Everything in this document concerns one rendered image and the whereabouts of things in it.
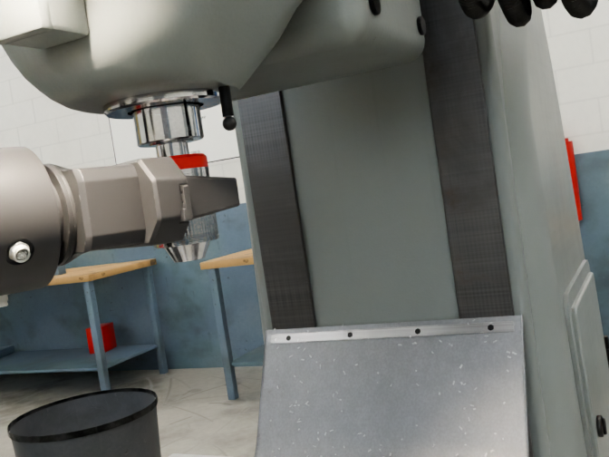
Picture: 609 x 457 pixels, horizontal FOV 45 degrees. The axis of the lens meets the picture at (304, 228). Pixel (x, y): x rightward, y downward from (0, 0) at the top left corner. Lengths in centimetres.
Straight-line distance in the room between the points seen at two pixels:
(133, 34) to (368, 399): 54
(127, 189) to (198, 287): 521
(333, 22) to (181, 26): 17
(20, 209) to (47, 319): 627
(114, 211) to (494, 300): 49
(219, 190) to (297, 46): 15
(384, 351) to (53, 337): 591
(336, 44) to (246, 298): 490
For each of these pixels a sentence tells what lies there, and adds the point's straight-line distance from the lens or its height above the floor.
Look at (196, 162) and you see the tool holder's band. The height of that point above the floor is 126.
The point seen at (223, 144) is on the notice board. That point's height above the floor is 164.
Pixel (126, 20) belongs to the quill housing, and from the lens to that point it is 46.
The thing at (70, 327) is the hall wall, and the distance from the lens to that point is 654.
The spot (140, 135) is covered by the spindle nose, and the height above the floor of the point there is 129.
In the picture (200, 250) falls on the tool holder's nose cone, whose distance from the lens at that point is 53.
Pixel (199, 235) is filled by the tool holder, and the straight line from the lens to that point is 52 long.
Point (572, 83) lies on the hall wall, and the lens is 467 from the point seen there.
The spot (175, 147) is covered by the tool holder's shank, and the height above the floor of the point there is 128.
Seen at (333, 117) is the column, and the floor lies 131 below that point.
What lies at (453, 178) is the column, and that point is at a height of 122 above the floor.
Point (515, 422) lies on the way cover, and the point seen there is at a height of 96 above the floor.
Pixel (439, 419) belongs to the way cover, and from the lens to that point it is 84.
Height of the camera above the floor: 123
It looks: 3 degrees down
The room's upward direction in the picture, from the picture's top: 9 degrees counter-clockwise
